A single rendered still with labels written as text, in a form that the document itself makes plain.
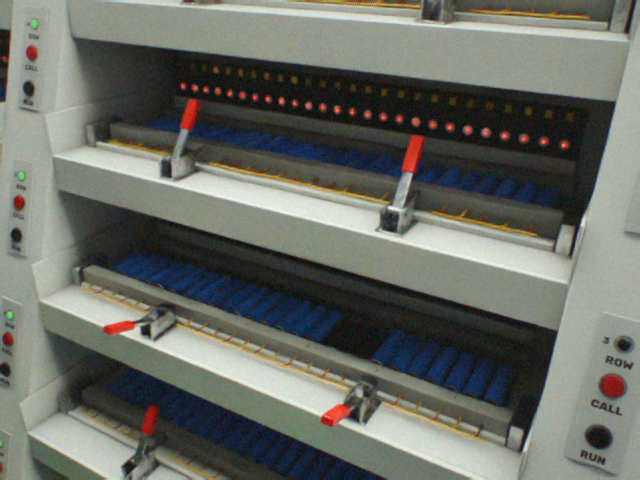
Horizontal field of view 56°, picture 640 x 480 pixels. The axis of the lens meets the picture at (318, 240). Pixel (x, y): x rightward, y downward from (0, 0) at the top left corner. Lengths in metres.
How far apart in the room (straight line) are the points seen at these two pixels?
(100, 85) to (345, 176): 0.37
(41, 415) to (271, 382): 0.39
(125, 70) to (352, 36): 0.39
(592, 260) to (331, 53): 0.29
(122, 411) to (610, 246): 0.64
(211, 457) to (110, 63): 0.52
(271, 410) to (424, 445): 0.16
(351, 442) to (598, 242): 0.29
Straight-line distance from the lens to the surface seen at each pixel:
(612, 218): 0.51
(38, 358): 0.89
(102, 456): 0.86
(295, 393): 0.63
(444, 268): 0.53
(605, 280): 0.51
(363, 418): 0.60
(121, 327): 0.69
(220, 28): 0.66
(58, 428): 0.92
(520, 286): 0.52
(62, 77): 0.81
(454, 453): 0.59
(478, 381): 0.64
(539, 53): 0.52
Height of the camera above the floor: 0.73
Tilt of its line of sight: 10 degrees down
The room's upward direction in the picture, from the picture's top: 10 degrees clockwise
